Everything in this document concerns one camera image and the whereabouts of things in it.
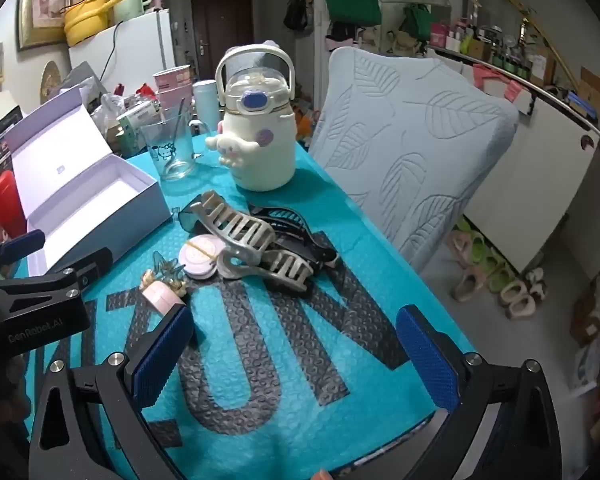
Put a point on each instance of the light blue tumbler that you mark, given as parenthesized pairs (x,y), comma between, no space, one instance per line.
(205,105)

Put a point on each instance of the round pink compact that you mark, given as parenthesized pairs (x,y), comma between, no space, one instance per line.
(197,260)

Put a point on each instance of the teal bubble mat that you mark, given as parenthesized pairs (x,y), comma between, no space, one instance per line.
(310,195)

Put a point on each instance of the framed picture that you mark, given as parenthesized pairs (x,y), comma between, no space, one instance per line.
(42,5)

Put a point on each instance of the lavender gift box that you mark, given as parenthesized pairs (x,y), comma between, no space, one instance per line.
(105,195)

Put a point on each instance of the pink and black cosmetic box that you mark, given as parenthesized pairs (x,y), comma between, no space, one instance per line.
(160,297)

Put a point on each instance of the cardboard box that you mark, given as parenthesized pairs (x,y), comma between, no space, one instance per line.
(592,90)

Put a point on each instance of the green tote bag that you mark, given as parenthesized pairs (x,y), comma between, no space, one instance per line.
(352,2)
(417,22)

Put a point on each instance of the clear plastic bag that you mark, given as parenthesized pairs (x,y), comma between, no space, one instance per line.
(107,107)

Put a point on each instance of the grey plastic bag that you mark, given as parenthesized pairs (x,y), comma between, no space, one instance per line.
(80,80)

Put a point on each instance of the row of slippers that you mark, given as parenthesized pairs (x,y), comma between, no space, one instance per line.
(480,260)

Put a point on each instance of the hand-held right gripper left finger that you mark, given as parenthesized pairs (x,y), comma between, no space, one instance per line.
(165,355)

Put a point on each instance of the black hanging bag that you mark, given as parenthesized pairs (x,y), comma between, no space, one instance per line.
(297,15)

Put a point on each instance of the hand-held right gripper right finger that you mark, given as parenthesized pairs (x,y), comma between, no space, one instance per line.
(425,360)

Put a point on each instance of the white fridge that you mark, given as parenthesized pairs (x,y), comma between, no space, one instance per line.
(140,45)

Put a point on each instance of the white cartoon water bottle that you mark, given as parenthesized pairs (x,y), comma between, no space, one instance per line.
(260,160)

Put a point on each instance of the metal stirrer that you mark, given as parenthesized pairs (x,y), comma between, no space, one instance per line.
(177,125)

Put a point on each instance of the red canister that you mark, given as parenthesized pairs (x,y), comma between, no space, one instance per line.
(2,205)

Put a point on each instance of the round woven fan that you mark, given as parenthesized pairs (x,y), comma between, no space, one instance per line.
(50,80)

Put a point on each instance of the brown door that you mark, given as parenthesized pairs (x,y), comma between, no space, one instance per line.
(220,25)

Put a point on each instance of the gold pearl hair clip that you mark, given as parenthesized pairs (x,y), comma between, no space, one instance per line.
(162,264)

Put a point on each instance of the light green kettle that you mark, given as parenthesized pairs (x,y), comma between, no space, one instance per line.
(130,0)

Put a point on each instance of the grey leaf-pattern chair cover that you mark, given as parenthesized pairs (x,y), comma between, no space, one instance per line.
(410,150)

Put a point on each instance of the green and white carton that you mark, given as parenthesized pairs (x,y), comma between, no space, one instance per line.
(137,120)

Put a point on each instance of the white cabinet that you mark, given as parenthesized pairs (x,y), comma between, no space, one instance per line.
(530,175)

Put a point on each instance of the yellow pot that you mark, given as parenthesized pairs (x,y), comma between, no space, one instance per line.
(85,20)

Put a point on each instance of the black hair claw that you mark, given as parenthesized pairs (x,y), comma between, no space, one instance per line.
(320,255)

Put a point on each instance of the glass mug with cartoon print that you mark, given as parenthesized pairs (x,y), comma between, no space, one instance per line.
(172,160)

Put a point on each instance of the black snack packets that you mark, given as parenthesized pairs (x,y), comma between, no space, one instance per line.
(0,127)

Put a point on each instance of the large beige hair claw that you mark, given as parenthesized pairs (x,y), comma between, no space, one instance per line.
(240,230)

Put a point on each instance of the row of bottles and boxes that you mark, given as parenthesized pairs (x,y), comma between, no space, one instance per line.
(505,45)

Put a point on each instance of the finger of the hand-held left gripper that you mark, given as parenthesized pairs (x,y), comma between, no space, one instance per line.
(22,246)
(87,263)

